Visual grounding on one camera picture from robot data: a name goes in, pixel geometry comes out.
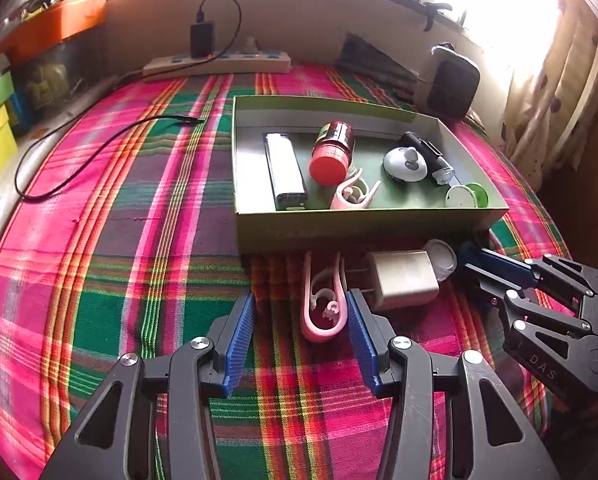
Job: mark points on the dark folded cloth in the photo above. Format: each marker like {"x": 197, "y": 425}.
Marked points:
{"x": 369, "y": 60}

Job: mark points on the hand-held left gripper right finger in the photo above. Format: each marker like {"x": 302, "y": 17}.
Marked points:
{"x": 361, "y": 340}

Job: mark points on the red lid bottle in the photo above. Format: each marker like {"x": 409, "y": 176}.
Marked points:
{"x": 329, "y": 165}

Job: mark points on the orange tray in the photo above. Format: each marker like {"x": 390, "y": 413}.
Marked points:
{"x": 59, "y": 22}

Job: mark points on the cream dotted curtain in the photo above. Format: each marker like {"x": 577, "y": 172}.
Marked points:
{"x": 544, "y": 85}

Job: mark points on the white plug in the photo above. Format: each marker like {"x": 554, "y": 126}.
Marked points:
{"x": 250, "y": 45}

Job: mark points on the white round knob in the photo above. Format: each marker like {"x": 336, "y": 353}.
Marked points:
{"x": 404, "y": 165}

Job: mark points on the black hook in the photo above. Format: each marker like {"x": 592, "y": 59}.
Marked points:
{"x": 429, "y": 15}

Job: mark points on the blue box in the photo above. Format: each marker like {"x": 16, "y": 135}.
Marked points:
{"x": 21, "y": 110}

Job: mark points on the green cardboard box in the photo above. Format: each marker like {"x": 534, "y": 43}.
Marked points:
{"x": 354, "y": 232}

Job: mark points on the white power strip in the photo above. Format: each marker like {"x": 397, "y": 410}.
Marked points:
{"x": 239, "y": 64}

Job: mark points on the black flashlight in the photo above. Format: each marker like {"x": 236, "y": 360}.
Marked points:
{"x": 419, "y": 145}

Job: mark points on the white power bank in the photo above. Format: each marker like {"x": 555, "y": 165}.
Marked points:
{"x": 285, "y": 170}

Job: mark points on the pink plastic clip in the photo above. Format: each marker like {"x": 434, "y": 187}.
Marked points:
{"x": 319, "y": 332}
{"x": 346, "y": 197}

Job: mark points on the green tape spool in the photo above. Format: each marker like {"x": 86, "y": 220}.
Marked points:
{"x": 461, "y": 196}

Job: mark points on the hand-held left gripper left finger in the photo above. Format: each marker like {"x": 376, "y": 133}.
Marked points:
{"x": 239, "y": 340}

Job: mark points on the black white speaker box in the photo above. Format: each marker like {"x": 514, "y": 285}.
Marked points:
{"x": 449, "y": 85}

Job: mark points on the white charger adapter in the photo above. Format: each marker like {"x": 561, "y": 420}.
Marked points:
{"x": 404, "y": 280}

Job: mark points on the person's right hand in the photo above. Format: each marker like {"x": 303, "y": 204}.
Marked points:
{"x": 589, "y": 407}

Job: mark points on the clear plastic storage bin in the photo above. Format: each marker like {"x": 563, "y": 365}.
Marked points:
{"x": 54, "y": 80}

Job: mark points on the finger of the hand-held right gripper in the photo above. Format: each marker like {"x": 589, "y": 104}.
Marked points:
{"x": 504, "y": 265}
{"x": 499, "y": 293}

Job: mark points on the black charger adapter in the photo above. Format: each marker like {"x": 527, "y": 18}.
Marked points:
{"x": 202, "y": 40}

